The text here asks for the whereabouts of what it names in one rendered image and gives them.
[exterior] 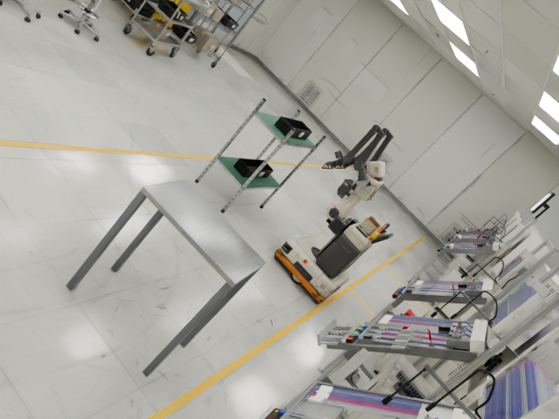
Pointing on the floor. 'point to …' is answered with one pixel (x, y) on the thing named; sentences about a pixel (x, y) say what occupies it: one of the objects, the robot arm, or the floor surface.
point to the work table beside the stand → (195, 218)
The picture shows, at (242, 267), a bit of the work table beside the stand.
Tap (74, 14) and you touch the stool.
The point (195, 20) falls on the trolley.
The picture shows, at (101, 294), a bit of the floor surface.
